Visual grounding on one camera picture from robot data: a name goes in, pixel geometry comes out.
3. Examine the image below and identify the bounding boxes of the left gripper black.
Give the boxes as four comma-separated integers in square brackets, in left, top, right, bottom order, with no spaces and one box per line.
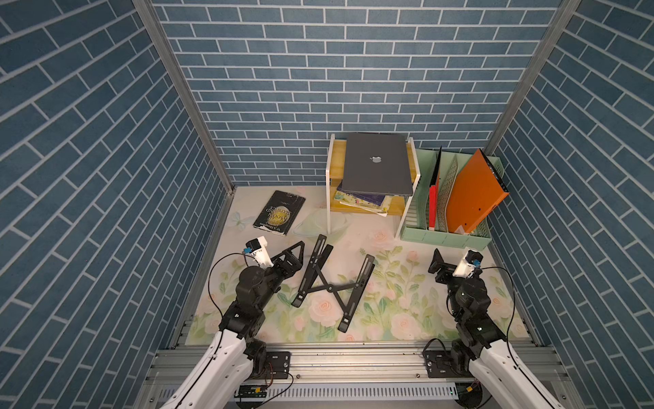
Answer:
[253,242,303,312]

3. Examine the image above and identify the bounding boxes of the grey laptop computer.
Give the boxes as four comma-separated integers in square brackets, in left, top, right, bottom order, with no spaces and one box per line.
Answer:
[342,133,413,196]

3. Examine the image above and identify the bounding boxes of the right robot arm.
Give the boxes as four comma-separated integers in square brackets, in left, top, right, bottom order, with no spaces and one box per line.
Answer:
[427,250,562,408]

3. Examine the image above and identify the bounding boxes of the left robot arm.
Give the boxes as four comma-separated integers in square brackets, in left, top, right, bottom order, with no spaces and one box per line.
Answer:
[163,237,305,408]

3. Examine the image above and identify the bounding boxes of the black folding laptop stand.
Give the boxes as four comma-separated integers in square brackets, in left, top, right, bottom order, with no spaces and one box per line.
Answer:
[290,233,376,334]

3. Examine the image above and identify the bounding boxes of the black book with gold emblem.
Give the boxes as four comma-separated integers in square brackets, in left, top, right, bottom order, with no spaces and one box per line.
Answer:
[253,190,306,235]

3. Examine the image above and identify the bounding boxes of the light magazines under blue book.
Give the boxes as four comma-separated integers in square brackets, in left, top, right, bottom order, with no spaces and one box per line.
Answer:
[334,191,392,216]

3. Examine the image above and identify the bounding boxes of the mint green file organizer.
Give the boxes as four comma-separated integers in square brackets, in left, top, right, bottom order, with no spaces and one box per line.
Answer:
[400,149,492,252]

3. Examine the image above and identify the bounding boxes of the floral table mat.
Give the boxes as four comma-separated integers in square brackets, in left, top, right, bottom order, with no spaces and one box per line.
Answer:
[183,185,527,344]

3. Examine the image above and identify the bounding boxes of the orange file folder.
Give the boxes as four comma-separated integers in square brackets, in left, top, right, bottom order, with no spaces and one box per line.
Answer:
[446,150,509,234]

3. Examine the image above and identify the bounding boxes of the dark blue book on shelf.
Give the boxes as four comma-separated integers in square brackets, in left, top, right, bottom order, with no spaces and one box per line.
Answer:
[334,190,387,207]

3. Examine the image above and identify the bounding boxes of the small black electronics board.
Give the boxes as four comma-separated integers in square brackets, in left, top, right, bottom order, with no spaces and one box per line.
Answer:
[234,385,267,400]

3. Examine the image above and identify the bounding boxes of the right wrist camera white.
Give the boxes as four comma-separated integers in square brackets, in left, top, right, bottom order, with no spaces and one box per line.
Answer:
[452,248,483,279]

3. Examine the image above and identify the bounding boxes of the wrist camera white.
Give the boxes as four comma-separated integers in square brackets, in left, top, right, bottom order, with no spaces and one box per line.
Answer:
[452,248,483,279]
[243,236,274,269]

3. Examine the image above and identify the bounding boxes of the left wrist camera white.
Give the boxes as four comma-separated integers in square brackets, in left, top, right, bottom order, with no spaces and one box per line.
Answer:
[243,236,274,269]

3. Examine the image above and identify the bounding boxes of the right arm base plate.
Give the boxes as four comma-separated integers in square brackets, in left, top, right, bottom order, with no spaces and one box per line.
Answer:
[422,350,473,378]

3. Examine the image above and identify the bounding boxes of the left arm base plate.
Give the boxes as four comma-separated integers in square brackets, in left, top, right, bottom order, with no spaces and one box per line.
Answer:
[250,351,291,381]

